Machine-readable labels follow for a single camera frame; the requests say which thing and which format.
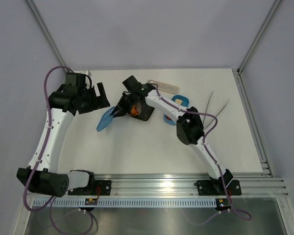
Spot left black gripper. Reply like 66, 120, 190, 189
78, 83, 110, 114

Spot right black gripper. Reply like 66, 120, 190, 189
111, 93, 137, 118

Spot blue lunch box lid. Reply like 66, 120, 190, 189
96, 106, 126, 132

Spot sushi piece with seaweed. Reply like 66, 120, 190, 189
175, 99, 182, 105

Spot blue lunch box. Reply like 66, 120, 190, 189
163, 94, 190, 126

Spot metal tongs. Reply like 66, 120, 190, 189
203, 91, 230, 130

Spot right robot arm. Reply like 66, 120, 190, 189
114, 75, 233, 195

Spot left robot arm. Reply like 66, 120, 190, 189
17, 72, 110, 197

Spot fried chicken piece lower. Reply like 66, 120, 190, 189
130, 103, 141, 117

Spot black floral square plate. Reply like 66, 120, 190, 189
114, 100, 155, 121

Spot left circuit board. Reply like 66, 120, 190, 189
85, 198, 98, 206

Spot circuit board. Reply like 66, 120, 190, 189
85, 198, 98, 206
215, 199, 231, 211

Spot right circuit board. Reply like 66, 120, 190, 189
215, 199, 231, 211

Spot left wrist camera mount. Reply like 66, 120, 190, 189
79, 70, 92, 77

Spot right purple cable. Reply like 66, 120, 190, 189
151, 83, 252, 226

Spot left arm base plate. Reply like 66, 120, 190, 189
68, 180, 112, 196

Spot aluminium rail front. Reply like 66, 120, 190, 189
95, 174, 289, 198

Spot aluminium rail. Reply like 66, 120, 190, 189
232, 69, 275, 178
95, 174, 289, 198

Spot left aluminium frame post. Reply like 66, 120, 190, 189
24, 0, 67, 66

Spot aluminium frame post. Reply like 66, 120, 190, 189
24, 0, 67, 66
237, 0, 283, 75

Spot white slotted cable duct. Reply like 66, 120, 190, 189
33, 198, 220, 207

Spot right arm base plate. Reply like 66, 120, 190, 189
194, 180, 242, 196

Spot right side aluminium rail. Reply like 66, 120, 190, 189
232, 69, 275, 178

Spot right aluminium frame post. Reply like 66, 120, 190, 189
237, 0, 283, 75

